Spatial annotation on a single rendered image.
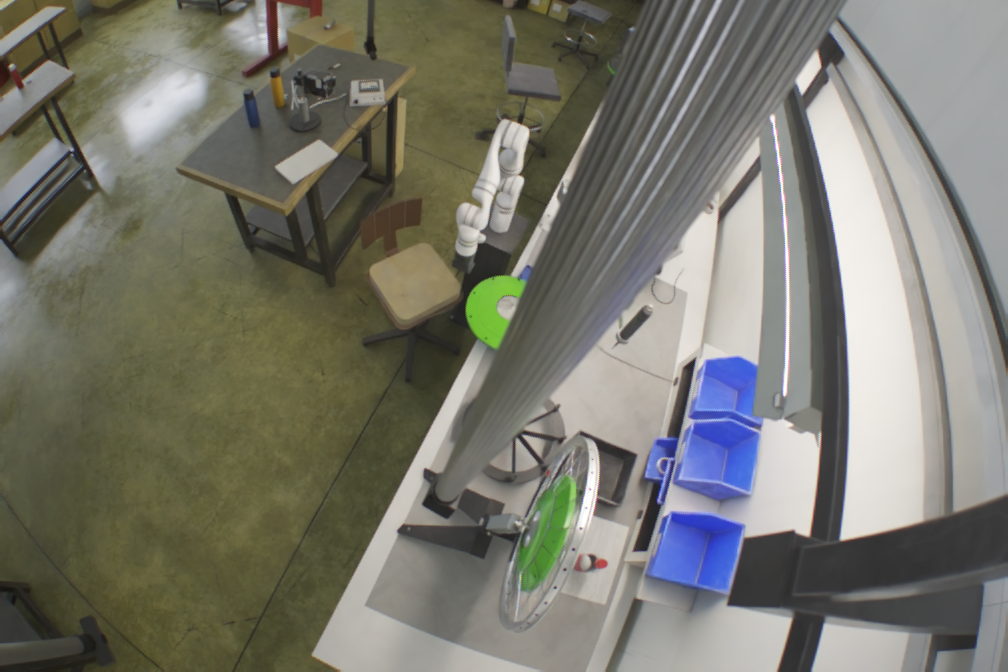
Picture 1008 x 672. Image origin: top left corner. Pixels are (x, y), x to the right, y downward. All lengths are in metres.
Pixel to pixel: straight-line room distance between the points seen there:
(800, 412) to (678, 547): 0.94
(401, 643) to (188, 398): 1.91
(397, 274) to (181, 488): 1.73
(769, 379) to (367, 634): 1.36
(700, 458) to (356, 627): 1.23
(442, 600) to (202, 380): 1.94
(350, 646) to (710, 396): 1.46
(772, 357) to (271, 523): 2.38
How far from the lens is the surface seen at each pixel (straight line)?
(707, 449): 1.57
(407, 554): 1.55
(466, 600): 1.57
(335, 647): 1.62
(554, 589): 0.94
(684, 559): 1.47
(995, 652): 0.70
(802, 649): 0.49
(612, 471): 1.72
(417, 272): 2.22
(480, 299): 1.63
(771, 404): 0.60
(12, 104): 4.55
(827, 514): 0.51
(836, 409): 0.56
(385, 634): 1.59
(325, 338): 2.77
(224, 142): 2.52
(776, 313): 0.69
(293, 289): 2.98
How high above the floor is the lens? 2.46
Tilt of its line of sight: 57 degrees down
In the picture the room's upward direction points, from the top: 21 degrees clockwise
